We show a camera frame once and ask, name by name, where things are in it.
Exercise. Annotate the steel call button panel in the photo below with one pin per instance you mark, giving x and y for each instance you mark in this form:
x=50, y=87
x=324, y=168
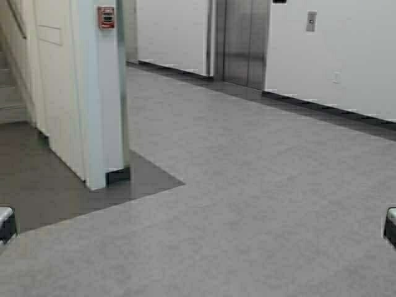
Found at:
x=311, y=15

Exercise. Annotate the steel elevator door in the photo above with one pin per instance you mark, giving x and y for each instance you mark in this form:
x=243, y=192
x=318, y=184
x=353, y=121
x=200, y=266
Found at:
x=241, y=42

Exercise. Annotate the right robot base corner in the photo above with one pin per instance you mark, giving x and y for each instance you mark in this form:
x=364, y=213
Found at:
x=389, y=232

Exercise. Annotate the staircase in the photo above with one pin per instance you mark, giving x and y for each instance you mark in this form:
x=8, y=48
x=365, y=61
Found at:
x=13, y=107

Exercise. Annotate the red fire alarm pull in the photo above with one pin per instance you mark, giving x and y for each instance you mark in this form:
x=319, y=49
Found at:
x=106, y=17

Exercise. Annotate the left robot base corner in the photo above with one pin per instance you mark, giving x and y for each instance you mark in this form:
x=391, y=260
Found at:
x=8, y=224

